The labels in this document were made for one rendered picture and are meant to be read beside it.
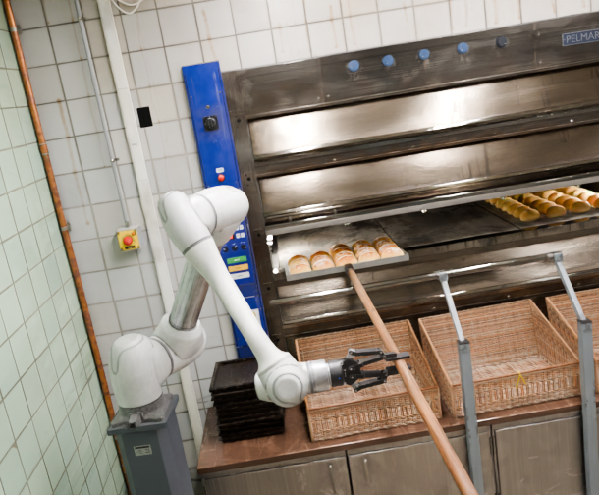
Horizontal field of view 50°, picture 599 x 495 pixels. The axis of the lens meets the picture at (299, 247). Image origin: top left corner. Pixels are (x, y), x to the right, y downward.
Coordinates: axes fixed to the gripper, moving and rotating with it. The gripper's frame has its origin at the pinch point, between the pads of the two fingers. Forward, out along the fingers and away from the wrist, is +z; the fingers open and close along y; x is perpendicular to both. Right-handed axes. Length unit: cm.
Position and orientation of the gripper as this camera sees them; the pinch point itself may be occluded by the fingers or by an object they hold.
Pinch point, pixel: (398, 361)
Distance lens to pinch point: 191.0
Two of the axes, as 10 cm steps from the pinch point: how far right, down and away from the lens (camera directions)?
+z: 9.9, -1.6, 0.4
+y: 1.5, 9.6, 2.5
